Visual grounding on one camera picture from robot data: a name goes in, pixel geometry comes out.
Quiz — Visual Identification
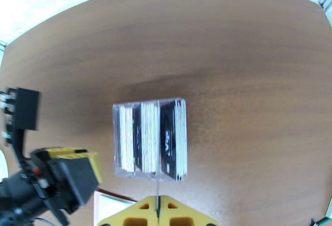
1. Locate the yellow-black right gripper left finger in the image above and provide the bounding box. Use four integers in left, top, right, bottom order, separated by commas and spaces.
98, 195, 159, 226

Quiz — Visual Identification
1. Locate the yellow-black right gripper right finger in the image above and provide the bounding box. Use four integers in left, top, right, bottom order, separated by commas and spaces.
159, 195, 220, 226

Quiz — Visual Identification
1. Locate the translucent plastic case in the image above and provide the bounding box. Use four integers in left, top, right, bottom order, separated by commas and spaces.
93, 191, 138, 226

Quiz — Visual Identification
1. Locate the thin plastic card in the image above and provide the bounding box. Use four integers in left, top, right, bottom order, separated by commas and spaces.
155, 100, 160, 217

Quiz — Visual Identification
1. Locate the clear acrylic card stand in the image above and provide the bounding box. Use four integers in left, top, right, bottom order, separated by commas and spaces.
112, 97, 188, 182

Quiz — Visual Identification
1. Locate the black VIP card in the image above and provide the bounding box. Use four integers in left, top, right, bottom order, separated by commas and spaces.
160, 100, 180, 180

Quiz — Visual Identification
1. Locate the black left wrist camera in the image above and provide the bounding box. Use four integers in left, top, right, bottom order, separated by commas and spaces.
0, 87, 41, 161

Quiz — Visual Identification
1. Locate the green cable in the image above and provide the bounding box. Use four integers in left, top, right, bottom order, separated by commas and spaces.
311, 217, 332, 226

